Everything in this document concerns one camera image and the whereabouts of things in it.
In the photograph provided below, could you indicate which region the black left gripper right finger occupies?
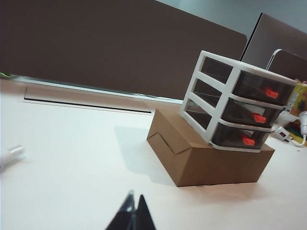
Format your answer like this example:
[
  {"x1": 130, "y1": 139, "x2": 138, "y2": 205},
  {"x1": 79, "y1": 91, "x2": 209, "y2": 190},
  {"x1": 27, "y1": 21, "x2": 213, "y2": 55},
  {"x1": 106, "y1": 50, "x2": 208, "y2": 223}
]
[{"x1": 133, "y1": 194, "x2": 158, "y2": 230}]

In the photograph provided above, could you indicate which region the smoky drawer under cabinet lid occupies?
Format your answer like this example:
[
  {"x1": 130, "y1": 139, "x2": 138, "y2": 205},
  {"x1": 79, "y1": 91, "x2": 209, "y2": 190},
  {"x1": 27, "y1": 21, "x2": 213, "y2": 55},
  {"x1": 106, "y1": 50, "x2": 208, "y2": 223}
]
[{"x1": 232, "y1": 70, "x2": 296, "y2": 106}]

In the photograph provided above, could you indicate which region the brown cardboard box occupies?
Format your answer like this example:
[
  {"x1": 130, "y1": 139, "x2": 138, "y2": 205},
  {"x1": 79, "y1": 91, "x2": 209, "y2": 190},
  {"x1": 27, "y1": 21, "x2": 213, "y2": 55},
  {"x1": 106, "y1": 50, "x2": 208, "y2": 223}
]
[{"x1": 146, "y1": 108, "x2": 275, "y2": 187}]

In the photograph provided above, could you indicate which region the smoky drawer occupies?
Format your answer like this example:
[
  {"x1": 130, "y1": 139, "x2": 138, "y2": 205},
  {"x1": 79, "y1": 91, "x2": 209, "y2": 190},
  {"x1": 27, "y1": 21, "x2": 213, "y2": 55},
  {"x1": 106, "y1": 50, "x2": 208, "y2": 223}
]
[
  {"x1": 212, "y1": 121, "x2": 273, "y2": 149},
  {"x1": 232, "y1": 70, "x2": 296, "y2": 106},
  {"x1": 222, "y1": 97, "x2": 286, "y2": 128}
]

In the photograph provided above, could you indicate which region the yellow printed package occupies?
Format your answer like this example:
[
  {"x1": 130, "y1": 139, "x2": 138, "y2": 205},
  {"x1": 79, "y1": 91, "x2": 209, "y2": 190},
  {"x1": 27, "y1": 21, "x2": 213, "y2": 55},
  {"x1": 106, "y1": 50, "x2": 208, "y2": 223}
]
[{"x1": 286, "y1": 81, "x2": 307, "y2": 144}]

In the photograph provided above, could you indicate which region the white cleaner bottle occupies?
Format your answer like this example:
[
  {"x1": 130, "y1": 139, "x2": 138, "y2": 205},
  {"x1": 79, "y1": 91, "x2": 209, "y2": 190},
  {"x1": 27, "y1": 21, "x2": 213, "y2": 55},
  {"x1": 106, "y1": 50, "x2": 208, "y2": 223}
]
[{"x1": 0, "y1": 145, "x2": 26, "y2": 172}]

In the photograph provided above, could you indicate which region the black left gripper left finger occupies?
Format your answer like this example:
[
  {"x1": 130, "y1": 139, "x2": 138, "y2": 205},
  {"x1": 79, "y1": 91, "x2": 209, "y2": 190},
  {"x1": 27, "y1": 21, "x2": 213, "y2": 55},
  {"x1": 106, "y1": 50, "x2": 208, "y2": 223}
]
[{"x1": 105, "y1": 190, "x2": 136, "y2": 230}]

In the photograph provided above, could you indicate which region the white framed partition panel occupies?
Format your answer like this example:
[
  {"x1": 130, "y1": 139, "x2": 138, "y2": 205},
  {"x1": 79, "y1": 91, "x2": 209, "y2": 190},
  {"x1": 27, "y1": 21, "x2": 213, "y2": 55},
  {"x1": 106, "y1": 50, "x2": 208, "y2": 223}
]
[{"x1": 266, "y1": 49, "x2": 307, "y2": 82}]

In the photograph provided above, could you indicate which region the white power strip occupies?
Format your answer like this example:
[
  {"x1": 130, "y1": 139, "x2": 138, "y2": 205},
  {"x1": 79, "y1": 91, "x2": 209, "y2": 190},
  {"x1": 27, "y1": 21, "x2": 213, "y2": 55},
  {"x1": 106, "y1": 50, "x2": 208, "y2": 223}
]
[{"x1": 273, "y1": 111, "x2": 307, "y2": 147}]

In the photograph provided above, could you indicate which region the white plastic drawer cabinet frame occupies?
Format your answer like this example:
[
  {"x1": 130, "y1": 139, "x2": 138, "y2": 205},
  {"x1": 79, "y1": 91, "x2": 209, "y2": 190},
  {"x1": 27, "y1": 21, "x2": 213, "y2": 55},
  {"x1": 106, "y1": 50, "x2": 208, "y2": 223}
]
[{"x1": 179, "y1": 49, "x2": 299, "y2": 153}]

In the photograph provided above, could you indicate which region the brown neighbouring partition panel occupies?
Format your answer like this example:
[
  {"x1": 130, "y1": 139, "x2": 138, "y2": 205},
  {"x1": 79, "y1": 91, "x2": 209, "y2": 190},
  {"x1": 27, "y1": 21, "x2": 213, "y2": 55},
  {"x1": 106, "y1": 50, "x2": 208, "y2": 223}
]
[{"x1": 241, "y1": 13, "x2": 307, "y2": 72}]

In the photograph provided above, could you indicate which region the smoky drawer at cabinet base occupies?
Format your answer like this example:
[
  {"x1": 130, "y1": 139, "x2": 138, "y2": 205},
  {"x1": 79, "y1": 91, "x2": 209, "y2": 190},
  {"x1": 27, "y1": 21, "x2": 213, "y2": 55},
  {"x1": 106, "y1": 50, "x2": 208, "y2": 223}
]
[{"x1": 212, "y1": 121, "x2": 273, "y2": 149}]

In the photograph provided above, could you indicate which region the brown desk partition panel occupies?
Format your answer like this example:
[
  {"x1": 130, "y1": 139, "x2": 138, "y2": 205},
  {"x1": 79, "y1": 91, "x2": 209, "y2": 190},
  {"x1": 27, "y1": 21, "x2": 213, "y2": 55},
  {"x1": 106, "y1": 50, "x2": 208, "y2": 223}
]
[{"x1": 0, "y1": 0, "x2": 248, "y2": 105}]

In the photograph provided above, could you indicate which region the white power plug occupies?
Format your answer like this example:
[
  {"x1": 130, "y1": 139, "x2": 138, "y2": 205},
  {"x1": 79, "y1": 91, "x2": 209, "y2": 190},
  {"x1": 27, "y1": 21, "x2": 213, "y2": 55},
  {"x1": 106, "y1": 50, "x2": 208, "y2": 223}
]
[{"x1": 298, "y1": 111, "x2": 307, "y2": 135}]

